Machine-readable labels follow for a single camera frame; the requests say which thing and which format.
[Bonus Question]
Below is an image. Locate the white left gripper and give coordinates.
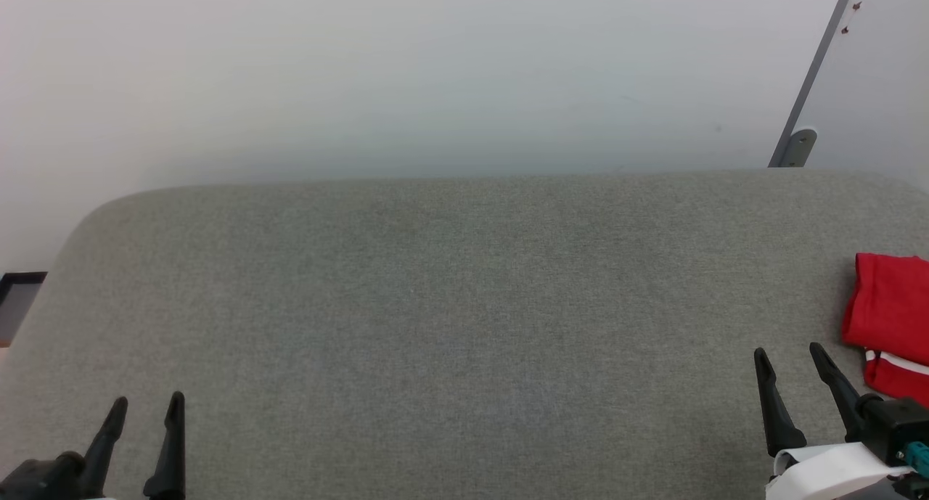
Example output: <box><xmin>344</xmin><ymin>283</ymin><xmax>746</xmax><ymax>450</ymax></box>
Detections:
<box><xmin>0</xmin><ymin>390</ymin><xmax>187</xmax><ymax>500</ymax></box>

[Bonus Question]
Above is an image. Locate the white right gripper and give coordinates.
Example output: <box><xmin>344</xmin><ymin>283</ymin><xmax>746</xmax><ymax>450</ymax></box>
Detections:
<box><xmin>753</xmin><ymin>341</ymin><xmax>917</xmax><ymax>500</ymax></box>

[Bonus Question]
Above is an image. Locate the red and white garment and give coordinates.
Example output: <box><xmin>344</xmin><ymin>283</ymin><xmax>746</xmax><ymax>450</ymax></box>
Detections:
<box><xmin>840</xmin><ymin>252</ymin><xmax>929</xmax><ymax>409</ymax></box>

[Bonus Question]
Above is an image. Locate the dark framed panel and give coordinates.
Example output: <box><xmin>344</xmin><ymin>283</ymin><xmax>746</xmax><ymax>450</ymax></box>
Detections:
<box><xmin>0</xmin><ymin>271</ymin><xmax>49</xmax><ymax>349</ymax></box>

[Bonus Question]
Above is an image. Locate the grey fabric sofa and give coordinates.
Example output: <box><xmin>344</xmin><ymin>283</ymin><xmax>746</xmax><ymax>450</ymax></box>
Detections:
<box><xmin>0</xmin><ymin>168</ymin><xmax>929</xmax><ymax>500</ymax></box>

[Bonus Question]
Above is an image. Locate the teal right camera connector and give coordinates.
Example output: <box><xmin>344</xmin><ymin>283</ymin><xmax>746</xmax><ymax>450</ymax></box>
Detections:
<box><xmin>899</xmin><ymin>442</ymin><xmax>929</xmax><ymax>480</ymax></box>

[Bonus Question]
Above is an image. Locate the grey metal wall post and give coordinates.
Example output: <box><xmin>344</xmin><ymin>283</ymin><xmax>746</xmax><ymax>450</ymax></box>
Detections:
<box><xmin>767</xmin><ymin>0</ymin><xmax>862</xmax><ymax>169</ymax></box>

